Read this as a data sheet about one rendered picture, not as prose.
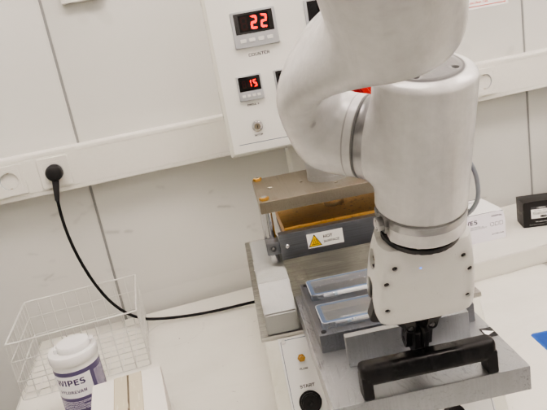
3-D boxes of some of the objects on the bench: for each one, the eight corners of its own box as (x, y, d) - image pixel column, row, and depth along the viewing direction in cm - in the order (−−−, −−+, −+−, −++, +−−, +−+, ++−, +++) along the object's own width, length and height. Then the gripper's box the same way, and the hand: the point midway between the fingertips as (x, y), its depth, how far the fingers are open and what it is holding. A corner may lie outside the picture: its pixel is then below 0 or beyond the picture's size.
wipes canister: (70, 405, 111) (49, 337, 107) (115, 392, 112) (95, 324, 108) (64, 432, 103) (41, 359, 99) (113, 418, 104) (92, 346, 100)
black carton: (517, 220, 150) (515, 196, 148) (552, 216, 149) (551, 191, 147) (523, 228, 144) (522, 202, 142) (561, 224, 143) (559, 198, 141)
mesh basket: (38, 351, 136) (23, 302, 133) (147, 320, 141) (135, 273, 138) (22, 401, 115) (3, 345, 112) (151, 364, 120) (137, 310, 117)
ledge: (362, 258, 156) (360, 242, 155) (623, 190, 171) (622, 176, 169) (412, 299, 128) (409, 281, 127) (719, 214, 142) (719, 198, 141)
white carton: (401, 242, 150) (398, 215, 148) (483, 224, 152) (480, 197, 150) (418, 256, 139) (415, 228, 137) (507, 237, 141) (505, 209, 139)
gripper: (478, 181, 57) (466, 309, 68) (333, 210, 56) (343, 334, 67) (515, 225, 51) (495, 358, 62) (353, 259, 50) (361, 387, 61)
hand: (417, 334), depth 63 cm, fingers closed
